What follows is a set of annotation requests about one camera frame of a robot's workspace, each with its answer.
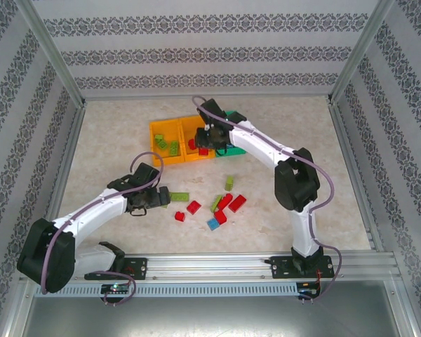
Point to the long lime green lego brick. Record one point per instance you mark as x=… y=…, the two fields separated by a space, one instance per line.
x=180 y=197

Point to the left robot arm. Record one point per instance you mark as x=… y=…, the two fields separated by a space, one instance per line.
x=91 y=210

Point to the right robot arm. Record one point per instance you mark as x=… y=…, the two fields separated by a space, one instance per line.
x=259 y=144

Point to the orange plastic bin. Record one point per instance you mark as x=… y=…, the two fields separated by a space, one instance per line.
x=189 y=158
x=168 y=160

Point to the green plastic bin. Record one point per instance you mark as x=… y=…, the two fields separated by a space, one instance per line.
x=235 y=152

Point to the stepped red lego brick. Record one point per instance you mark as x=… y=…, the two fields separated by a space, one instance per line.
x=225 y=201

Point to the wide red lego brick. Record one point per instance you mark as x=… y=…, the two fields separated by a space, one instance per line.
x=237 y=203

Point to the small circuit board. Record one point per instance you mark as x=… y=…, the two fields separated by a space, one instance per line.
x=115 y=288
x=308 y=289

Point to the grey metal panel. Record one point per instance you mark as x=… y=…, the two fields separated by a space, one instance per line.
x=210 y=316

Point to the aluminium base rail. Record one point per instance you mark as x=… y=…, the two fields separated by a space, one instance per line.
x=210 y=265

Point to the aluminium side rail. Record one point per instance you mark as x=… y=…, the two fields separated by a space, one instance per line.
x=358 y=175
x=64 y=175

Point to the aluminium frame post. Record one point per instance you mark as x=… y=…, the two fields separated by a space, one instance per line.
x=359 y=52
x=52 y=52

